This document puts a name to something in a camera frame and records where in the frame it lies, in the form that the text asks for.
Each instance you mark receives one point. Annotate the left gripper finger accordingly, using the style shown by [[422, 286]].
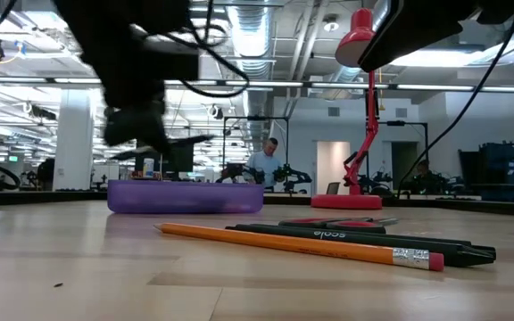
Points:
[[185, 141], [132, 153]]

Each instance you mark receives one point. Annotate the purple translucent plastic supply box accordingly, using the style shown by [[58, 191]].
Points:
[[185, 198]]

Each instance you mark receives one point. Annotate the orange wooden pencil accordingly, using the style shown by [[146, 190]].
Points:
[[284, 243]]

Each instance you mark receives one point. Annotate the black ballpoint pen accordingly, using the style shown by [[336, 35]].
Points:
[[373, 241], [440, 243]]

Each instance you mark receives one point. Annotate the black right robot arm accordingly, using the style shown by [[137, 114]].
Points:
[[417, 27]]

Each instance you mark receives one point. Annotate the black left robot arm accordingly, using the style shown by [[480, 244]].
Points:
[[105, 44]]

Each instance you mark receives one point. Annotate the black background monitor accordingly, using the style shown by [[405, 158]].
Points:
[[181, 160]]

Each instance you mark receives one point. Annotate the person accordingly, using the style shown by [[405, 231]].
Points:
[[263, 162], [424, 178]]

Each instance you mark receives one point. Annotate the background robot arms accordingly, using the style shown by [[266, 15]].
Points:
[[295, 175]]

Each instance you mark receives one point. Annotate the red desk lamp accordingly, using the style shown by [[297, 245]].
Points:
[[346, 201]]

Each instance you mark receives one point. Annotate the blue storage bins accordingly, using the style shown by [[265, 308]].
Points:
[[511, 171]]

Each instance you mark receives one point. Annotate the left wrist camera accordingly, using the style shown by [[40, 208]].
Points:
[[172, 62]]

